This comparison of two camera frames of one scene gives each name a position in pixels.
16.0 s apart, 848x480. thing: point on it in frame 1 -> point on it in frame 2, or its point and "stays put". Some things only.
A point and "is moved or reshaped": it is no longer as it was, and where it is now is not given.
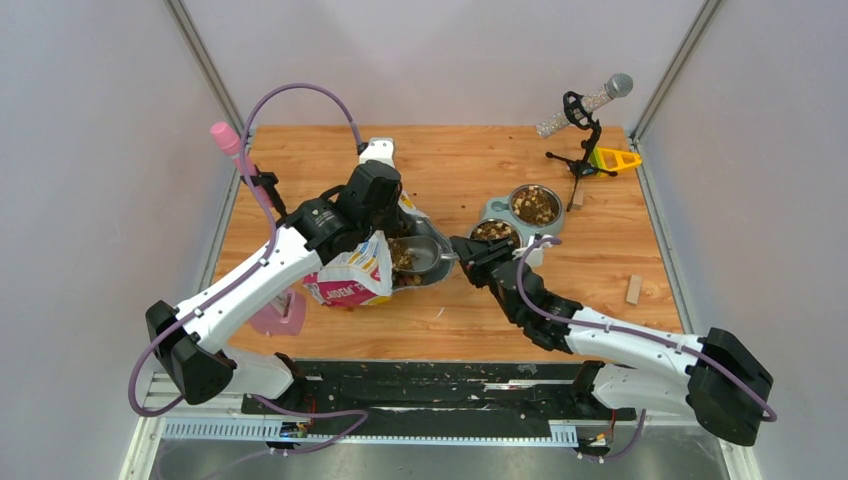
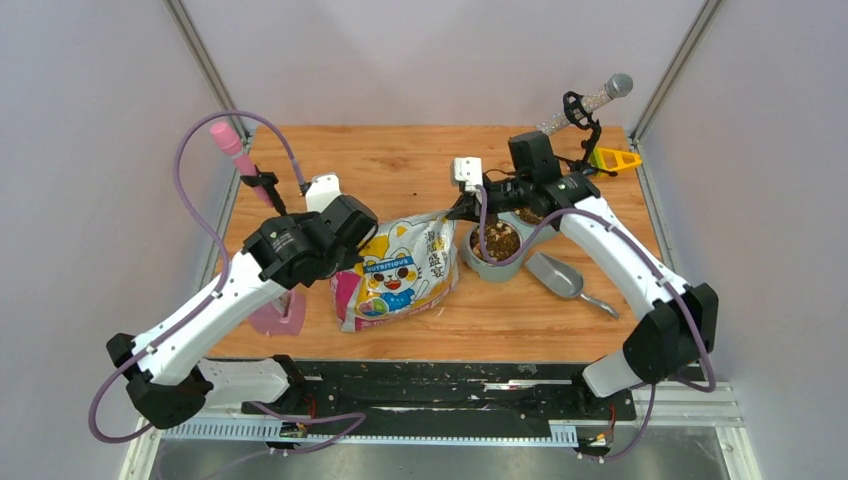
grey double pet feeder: [526, 211] stays put
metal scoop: [415, 254] -> [563, 278]
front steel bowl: [497, 229] stays put
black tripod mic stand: [580, 116] stays put
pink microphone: [229, 143] stays put
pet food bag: [364, 272] is moved or reshaped
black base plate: [545, 393] stays put
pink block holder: [290, 322] stays put
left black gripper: [391, 220] -> [349, 256]
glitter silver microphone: [617, 86] stays put
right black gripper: [476, 257] -> [466, 206]
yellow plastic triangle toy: [607, 159] stays put
